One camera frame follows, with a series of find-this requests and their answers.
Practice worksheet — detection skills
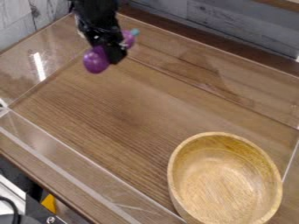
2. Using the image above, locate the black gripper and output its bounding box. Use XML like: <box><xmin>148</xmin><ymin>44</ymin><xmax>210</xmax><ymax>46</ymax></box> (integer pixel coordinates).
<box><xmin>70</xmin><ymin>0</ymin><xmax>126</xmax><ymax>65</ymax></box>

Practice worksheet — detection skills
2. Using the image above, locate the yellow black equipment base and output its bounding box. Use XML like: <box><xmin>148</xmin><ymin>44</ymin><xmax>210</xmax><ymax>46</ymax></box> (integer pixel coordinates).
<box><xmin>0</xmin><ymin>156</ymin><xmax>89</xmax><ymax>224</ymax></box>

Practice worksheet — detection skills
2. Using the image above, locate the purple toy eggplant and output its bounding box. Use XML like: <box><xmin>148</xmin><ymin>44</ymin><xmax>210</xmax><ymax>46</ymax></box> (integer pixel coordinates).
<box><xmin>82</xmin><ymin>29</ymin><xmax>140</xmax><ymax>74</ymax></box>

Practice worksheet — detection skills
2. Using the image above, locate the brown wooden bowl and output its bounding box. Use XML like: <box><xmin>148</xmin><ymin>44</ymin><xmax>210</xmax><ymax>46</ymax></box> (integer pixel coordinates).
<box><xmin>166</xmin><ymin>132</ymin><xmax>282</xmax><ymax>224</ymax></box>

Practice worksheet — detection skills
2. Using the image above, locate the black cable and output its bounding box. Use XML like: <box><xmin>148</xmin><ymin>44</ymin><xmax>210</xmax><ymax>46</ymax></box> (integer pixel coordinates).
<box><xmin>0</xmin><ymin>195</ymin><xmax>21</xmax><ymax>224</ymax></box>

